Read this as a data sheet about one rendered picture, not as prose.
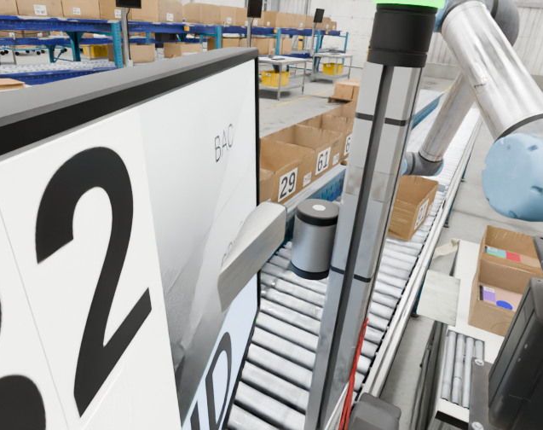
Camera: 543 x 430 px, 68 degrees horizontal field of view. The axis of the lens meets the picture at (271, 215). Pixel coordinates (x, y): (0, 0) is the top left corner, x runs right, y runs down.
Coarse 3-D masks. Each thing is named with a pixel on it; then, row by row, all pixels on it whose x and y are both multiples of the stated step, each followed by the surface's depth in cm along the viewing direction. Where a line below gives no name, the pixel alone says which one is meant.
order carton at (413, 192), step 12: (408, 180) 205; (420, 180) 201; (432, 180) 198; (396, 192) 210; (408, 192) 207; (420, 192) 203; (432, 192) 188; (396, 204) 172; (408, 204) 169; (420, 204) 172; (432, 204) 201; (396, 216) 173; (408, 216) 170; (396, 228) 175; (408, 228) 172; (408, 240) 175
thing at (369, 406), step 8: (360, 400) 59; (368, 400) 58; (376, 400) 58; (360, 408) 57; (368, 408) 57; (376, 408) 57; (384, 408) 57; (392, 408) 57; (352, 416) 56; (360, 416) 56; (368, 416) 56; (376, 416) 56; (384, 416) 56; (392, 416) 56; (400, 416) 57; (352, 424) 55; (360, 424) 55; (368, 424) 55; (376, 424) 55; (384, 424) 55; (392, 424) 55
